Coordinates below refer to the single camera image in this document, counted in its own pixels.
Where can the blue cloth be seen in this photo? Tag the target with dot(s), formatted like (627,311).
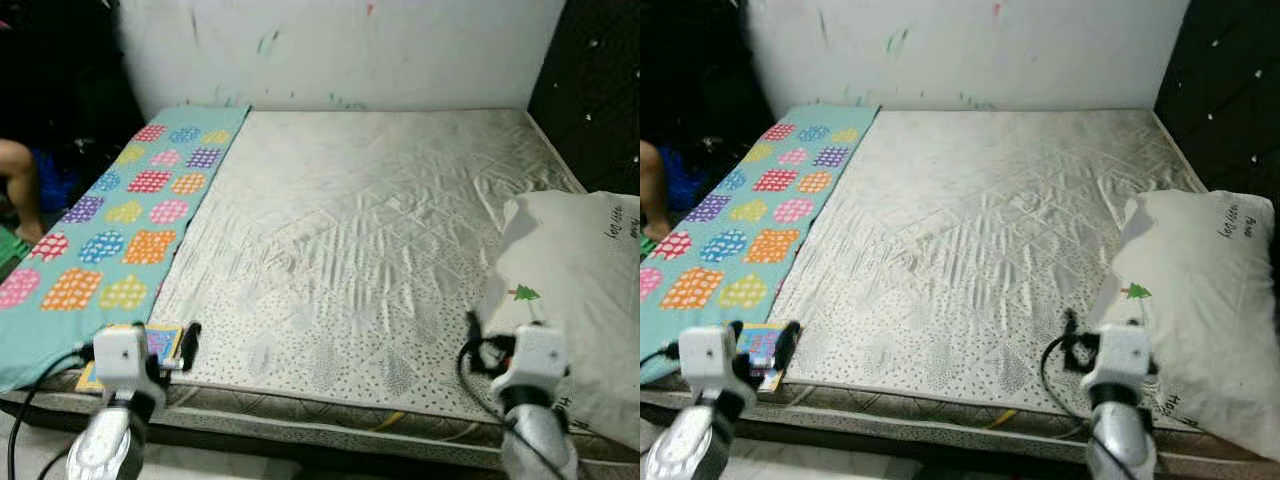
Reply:
(55,185)
(685,185)

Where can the black tufted headboard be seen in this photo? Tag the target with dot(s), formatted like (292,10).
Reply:
(600,100)
(1230,90)

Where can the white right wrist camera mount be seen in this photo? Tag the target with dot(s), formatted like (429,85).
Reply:
(542,355)
(1120,355)

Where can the white pillow with tree print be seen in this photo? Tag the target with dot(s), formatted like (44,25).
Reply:
(1200,290)
(580,270)

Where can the person's bare leg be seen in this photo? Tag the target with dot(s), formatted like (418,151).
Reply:
(20,185)
(655,190)

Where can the green plastic crate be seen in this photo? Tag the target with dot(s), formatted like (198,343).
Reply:
(10,255)
(646,246)

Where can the colourful children's board book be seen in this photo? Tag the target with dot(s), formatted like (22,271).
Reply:
(165,343)
(762,340)

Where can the teal blanket with colourful hearts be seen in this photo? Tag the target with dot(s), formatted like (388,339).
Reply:
(740,240)
(100,240)

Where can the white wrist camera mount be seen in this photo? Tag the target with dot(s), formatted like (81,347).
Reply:
(120,352)
(542,355)
(708,352)
(1120,355)

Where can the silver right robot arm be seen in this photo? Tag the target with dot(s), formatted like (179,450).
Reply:
(535,440)
(1120,440)

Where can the white dotted mattress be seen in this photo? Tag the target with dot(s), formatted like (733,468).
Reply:
(350,230)
(980,230)

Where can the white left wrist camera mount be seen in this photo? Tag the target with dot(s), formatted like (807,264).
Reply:
(708,352)
(120,352)

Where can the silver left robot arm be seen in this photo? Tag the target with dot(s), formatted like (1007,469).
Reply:
(105,450)
(690,450)

